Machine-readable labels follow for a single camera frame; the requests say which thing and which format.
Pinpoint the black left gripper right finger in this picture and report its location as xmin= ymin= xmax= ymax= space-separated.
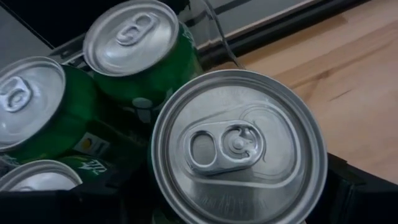
xmin=306 ymin=151 xmax=398 ymax=224

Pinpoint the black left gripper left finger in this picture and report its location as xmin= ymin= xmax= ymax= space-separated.
xmin=0 ymin=169 xmax=156 ymax=224

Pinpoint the green Sprite soda can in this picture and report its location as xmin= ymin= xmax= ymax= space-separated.
xmin=82 ymin=0 xmax=205 ymax=108
xmin=0 ymin=55 xmax=100 ymax=164
xmin=150 ymin=68 xmax=329 ymax=224
xmin=0 ymin=154 xmax=109 ymax=192

